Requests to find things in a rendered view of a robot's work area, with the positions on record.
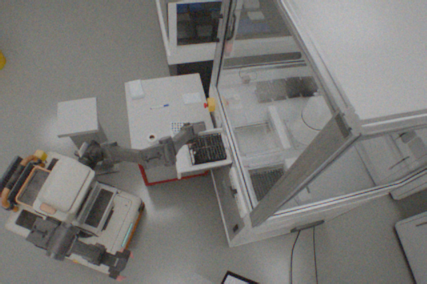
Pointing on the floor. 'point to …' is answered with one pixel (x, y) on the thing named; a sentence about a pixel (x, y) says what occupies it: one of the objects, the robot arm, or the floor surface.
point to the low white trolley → (164, 118)
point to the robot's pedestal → (83, 127)
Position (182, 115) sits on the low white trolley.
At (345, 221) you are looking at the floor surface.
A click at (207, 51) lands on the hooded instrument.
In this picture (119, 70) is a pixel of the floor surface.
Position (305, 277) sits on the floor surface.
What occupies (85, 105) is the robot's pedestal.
